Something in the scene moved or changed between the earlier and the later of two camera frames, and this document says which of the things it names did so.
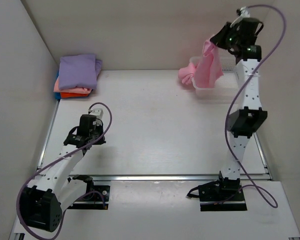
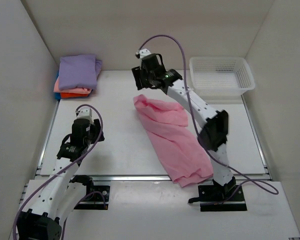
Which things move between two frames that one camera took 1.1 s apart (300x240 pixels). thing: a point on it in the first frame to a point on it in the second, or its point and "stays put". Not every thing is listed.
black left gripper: x=100 y=125 stays put
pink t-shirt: x=206 y=70 to x=186 y=161
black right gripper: x=217 y=39 to x=139 y=72
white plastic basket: x=225 y=86 stays put
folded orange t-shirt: x=70 y=95 stays put
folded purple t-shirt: x=78 y=71 stays put
